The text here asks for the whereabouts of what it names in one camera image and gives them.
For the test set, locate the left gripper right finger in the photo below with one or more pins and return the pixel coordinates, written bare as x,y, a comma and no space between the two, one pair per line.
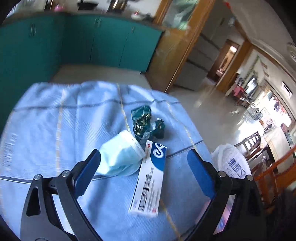
215,185

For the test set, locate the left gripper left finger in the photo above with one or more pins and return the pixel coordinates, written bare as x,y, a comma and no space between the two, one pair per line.
71,187

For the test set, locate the blue face mask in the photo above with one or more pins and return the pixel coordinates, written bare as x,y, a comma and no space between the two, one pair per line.
120,156

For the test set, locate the white medicine box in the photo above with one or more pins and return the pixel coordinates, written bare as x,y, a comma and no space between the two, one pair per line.
148,189

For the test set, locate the dark green foil wrapper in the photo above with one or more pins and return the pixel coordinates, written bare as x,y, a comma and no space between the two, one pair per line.
143,129

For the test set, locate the white bag lined trash bin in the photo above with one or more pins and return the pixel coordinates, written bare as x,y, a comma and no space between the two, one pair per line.
228,158

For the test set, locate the wooden dining chair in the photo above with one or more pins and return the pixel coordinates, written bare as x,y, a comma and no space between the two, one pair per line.
274,178

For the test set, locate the blue checked tablecloth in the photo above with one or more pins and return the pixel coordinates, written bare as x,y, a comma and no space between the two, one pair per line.
54,126

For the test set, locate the silver refrigerator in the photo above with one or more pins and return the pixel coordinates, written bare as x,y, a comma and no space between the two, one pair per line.
213,36

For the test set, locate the teal lower cabinets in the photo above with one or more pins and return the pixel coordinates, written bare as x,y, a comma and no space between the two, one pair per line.
33,48

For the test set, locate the wooden glass sliding door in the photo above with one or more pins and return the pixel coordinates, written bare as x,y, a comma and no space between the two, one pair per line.
175,45

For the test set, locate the pink bowl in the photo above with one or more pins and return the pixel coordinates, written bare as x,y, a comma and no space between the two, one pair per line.
58,8

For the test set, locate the white bowl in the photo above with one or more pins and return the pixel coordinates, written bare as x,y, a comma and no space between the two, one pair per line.
137,16

